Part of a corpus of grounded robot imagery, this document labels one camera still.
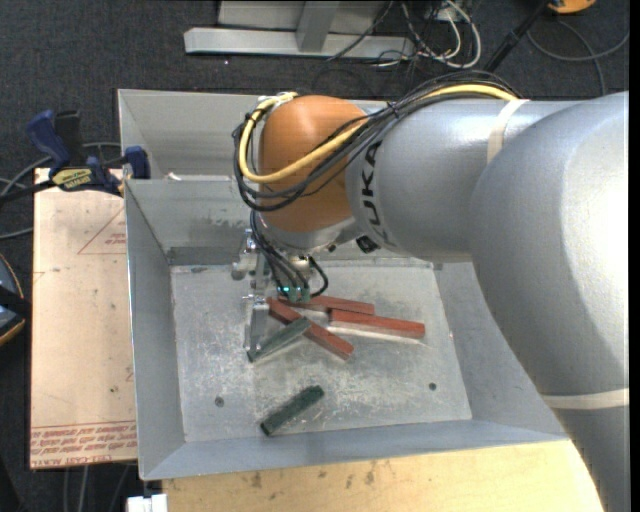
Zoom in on dark green flat block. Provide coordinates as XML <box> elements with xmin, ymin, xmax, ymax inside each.
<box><xmin>259</xmin><ymin>384</ymin><xmax>326</xmax><ymax>437</ymax></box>
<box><xmin>245</xmin><ymin>315</ymin><xmax>313</xmax><ymax>364</ymax></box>

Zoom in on brown cardboard board, red print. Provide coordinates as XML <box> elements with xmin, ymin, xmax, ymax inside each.
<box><xmin>29</xmin><ymin>166</ymin><xmax>140</xmax><ymax>471</ymax></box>

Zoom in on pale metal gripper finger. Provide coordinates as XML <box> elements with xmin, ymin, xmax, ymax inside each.
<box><xmin>251</xmin><ymin>304</ymin><xmax>273</xmax><ymax>351</ymax></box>
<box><xmin>243</xmin><ymin>301</ymin><xmax>259</xmax><ymax>350</ymax></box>

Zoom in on grey metal bin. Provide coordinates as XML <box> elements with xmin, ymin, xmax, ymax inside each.
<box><xmin>117</xmin><ymin>88</ymin><xmax>569</xmax><ymax>482</ymax></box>

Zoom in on red-brown flat block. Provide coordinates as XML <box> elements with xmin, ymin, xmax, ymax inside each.
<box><xmin>266</xmin><ymin>296</ymin><xmax>356</xmax><ymax>362</ymax></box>
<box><xmin>327</xmin><ymin>307</ymin><xmax>427</xmax><ymax>340</ymax></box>
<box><xmin>277</xmin><ymin>294</ymin><xmax>376</xmax><ymax>317</ymax></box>

